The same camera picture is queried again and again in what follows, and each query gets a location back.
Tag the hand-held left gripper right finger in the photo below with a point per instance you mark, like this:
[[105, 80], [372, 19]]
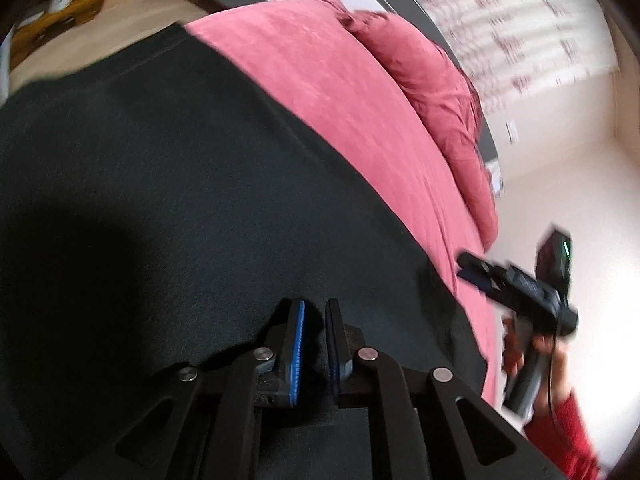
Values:
[[332, 360]]

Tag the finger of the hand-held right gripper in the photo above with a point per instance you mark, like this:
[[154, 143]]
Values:
[[475, 262]]

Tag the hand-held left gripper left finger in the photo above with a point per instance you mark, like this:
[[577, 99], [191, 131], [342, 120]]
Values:
[[298, 355]]

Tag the black pants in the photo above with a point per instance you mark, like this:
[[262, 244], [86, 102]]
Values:
[[150, 185]]

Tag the person's right hand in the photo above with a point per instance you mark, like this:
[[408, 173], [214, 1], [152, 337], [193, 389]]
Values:
[[542, 347]]

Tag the pink duvet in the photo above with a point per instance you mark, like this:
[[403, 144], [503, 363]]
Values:
[[430, 100]]

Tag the pink bed sheet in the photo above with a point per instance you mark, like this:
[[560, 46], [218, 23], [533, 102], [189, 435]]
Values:
[[325, 110]]

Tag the white patterned curtain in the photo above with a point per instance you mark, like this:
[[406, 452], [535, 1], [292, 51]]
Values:
[[500, 20]]

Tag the wooden desk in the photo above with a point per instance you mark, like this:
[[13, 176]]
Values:
[[65, 30]]

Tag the white wall socket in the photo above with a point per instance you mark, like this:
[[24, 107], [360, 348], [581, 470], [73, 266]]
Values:
[[512, 131]]

